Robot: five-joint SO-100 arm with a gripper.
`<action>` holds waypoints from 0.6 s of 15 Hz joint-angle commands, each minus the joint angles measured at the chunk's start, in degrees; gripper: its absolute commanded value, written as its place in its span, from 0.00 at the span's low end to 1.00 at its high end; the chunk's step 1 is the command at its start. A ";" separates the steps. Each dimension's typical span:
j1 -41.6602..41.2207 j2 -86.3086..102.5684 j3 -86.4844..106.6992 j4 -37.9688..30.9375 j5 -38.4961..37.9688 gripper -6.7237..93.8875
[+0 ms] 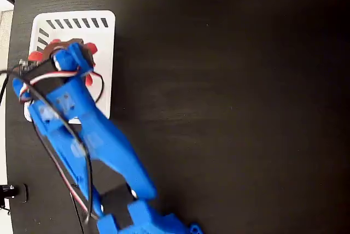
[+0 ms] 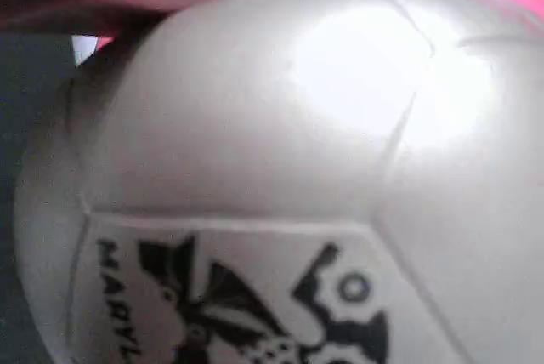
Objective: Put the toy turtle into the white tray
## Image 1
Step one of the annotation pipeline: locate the red turtle toy silver shell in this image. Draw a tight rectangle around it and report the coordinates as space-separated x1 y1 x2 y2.
28 39 98 87

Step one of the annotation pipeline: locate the white plastic basket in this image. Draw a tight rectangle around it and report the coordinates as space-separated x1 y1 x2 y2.
24 10 116 122

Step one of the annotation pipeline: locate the black table clamp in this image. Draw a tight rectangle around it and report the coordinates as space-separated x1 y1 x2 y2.
0 182 29 204

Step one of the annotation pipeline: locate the red white black servo cable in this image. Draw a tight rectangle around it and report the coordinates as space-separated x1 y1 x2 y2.
32 122 100 221
20 70 106 104

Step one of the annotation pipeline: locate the bare camera circuit board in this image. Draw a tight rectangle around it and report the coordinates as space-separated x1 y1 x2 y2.
17 58 38 75

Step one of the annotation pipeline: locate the black camera cable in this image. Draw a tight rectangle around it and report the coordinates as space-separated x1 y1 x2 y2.
0 64 94 224

